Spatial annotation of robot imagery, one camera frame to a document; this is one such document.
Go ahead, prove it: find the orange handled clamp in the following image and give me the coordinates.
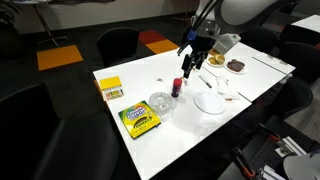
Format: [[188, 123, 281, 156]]
[[233, 146, 258, 179], [258, 123, 283, 143]]

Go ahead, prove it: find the yellow Crayola markers box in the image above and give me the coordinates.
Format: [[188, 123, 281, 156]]
[[117, 99, 162, 140]]

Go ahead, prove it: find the empty white plate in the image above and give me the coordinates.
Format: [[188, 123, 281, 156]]
[[193, 91, 228, 116]]

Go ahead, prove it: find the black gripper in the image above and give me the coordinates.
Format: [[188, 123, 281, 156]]
[[181, 34, 216, 80]]

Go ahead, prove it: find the white plate with bread rolls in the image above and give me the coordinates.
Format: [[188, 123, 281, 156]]
[[205, 54, 227, 69]]

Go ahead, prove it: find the grey rounded dome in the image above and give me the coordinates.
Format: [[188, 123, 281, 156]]
[[283, 152, 320, 180]]

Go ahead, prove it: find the plain yellow box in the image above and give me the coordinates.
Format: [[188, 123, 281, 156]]
[[99, 75, 125, 102]]

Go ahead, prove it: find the black office chair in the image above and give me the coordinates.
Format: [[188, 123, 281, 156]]
[[96, 27, 141, 68], [0, 82, 122, 180], [256, 76, 314, 123], [278, 41, 320, 84], [239, 28, 281, 56]]

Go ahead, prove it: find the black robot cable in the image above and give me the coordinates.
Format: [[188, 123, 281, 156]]
[[190, 0, 219, 33]]

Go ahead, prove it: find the purple bottle with red cap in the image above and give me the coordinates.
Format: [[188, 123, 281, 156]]
[[170, 77, 184, 99]]

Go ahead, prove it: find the small white side table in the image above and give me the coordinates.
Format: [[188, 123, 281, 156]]
[[13, 0, 69, 48]]

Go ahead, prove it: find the white plate with chocolate bread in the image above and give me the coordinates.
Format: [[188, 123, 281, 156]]
[[223, 59, 249, 76]]

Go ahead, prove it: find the black and white marker pen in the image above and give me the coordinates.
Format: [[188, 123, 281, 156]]
[[198, 74, 213, 89]]

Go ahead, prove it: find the green potted plant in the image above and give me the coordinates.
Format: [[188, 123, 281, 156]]
[[0, 0, 22, 28]]

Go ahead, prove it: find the chocolate crossed bread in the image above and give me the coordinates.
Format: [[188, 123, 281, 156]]
[[227, 59, 246, 73]]

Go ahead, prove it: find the clear glass bowl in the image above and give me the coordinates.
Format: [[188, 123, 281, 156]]
[[148, 91, 174, 108]]

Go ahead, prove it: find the cut glass bowl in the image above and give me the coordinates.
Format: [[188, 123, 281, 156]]
[[148, 91, 178, 122]]

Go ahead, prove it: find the black perforated mounting board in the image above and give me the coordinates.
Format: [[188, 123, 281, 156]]
[[248, 138, 288, 171]]

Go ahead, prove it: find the clear bagged white napkin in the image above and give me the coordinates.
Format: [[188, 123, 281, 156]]
[[215, 74, 242, 101]]

